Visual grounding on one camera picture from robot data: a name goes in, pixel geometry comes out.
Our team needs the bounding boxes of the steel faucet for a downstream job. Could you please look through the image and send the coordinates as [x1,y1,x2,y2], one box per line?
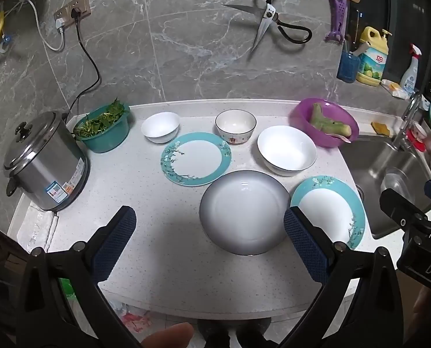
[393,92,422,151]

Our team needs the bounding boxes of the small white bowl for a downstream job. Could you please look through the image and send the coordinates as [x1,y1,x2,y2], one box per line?
[141,112,181,144]

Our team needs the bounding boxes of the steel sink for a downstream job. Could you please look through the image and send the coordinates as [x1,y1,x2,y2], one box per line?
[340,136,431,240]

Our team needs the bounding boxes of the red white cup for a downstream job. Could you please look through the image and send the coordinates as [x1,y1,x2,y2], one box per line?
[407,122,428,152]

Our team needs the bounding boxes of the patterned white bowl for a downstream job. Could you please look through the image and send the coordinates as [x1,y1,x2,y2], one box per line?
[215,110,257,146]

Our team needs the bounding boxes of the white cloth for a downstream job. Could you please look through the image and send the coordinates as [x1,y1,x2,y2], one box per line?
[17,203,60,253]

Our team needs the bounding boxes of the teal floral rim plate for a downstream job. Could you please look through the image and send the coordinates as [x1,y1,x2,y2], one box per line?
[161,132,232,187]
[290,176,366,251]

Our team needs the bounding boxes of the white spray bottle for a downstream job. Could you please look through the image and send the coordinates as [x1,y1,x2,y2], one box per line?
[399,43,423,97]

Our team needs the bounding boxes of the white yellow scrub pad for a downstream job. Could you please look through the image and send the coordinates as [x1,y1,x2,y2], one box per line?
[380,79,412,99]

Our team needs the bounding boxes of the wall power outlet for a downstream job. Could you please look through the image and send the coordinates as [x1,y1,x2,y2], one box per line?
[53,0,92,30]

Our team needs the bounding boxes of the green plastic basin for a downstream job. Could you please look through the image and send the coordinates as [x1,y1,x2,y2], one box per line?
[73,104,131,153]

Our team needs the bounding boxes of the peeled green stem vegetable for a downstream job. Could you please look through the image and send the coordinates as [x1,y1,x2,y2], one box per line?
[308,103,352,139]

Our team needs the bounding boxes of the grey rim deep plate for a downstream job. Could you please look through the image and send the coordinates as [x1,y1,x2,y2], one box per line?
[199,170,292,256]

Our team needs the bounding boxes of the black power cable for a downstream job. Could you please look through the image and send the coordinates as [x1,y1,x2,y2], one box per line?
[64,7,102,124]

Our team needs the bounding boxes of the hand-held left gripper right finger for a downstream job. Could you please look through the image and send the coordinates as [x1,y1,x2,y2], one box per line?
[283,206,415,348]

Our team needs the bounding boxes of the white power cable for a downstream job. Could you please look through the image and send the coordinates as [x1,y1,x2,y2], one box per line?
[5,0,66,52]

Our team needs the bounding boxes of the yellow detergent bottle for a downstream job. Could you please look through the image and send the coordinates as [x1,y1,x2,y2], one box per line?
[356,26,393,87]

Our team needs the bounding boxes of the blue utensil holder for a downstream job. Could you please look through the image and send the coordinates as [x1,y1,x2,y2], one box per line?
[337,51,361,83]

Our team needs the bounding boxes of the black handled kitchen scissors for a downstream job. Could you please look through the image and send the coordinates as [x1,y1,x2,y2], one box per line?
[221,0,312,54]

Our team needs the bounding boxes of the steel rice cooker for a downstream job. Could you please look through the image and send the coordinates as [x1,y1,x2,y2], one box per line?
[3,110,91,212]

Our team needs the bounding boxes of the chopped green vegetables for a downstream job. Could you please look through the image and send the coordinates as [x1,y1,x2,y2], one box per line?
[74,98,126,138]

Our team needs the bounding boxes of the purple peeler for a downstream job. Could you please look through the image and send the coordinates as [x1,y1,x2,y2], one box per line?
[325,0,348,44]

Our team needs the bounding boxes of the purple plastic basin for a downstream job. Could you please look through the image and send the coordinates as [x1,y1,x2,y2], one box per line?
[288,97,360,148]

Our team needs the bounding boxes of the steel dish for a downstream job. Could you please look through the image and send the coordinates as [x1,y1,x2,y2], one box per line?
[384,168,416,204]

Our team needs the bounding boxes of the large white bowl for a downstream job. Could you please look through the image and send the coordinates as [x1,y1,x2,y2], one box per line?
[257,125,317,177]

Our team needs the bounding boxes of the person's left hand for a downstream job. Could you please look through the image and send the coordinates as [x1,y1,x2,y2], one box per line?
[141,322,194,348]

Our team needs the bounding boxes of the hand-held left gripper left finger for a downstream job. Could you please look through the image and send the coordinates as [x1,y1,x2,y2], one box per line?
[17,206,138,348]

